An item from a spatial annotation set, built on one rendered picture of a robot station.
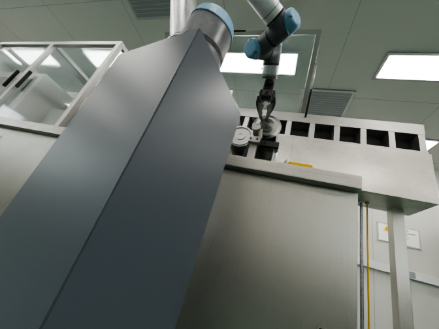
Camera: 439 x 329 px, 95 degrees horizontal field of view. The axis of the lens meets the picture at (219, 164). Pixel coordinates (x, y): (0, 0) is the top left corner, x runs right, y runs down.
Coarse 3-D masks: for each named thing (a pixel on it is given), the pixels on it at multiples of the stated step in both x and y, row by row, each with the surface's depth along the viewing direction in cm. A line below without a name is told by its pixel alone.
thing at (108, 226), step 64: (128, 64) 36; (192, 64) 30; (128, 128) 25; (192, 128) 31; (64, 192) 24; (128, 192) 22; (192, 192) 32; (0, 256) 23; (64, 256) 18; (128, 256) 22; (192, 256) 33; (0, 320) 18; (64, 320) 17; (128, 320) 23
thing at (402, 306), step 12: (396, 216) 117; (396, 228) 114; (396, 240) 112; (396, 252) 109; (396, 264) 107; (396, 276) 105; (408, 276) 104; (396, 288) 103; (408, 288) 102; (396, 300) 102; (408, 300) 100; (396, 312) 100; (408, 312) 98; (396, 324) 98; (408, 324) 96
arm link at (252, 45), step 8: (264, 32) 78; (248, 40) 81; (256, 40) 79; (264, 40) 78; (248, 48) 82; (256, 48) 79; (264, 48) 80; (272, 48) 79; (248, 56) 83; (256, 56) 82; (264, 56) 84
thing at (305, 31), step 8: (168, 32) 152; (240, 32) 136; (248, 32) 135; (256, 32) 133; (296, 32) 126; (304, 32) 125; (312, 32) 123; (320, 32) 122; (312, 56) 129; (312, 64) 130; (312, 72) 132; (312, 80) 134; (304, 96) 140; (304, 104) 142
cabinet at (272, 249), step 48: (0, 144) 94; (48, 144) 89; (0, 192) 80; (240, 192) 62; (288, 192) 60; (336, 192) 57; (240, 240) 56; (288, 240) 54; (336, 240) 52; (192, 288) 53; (240, 288) 51; (288, 288) 49; (336, 288) 47
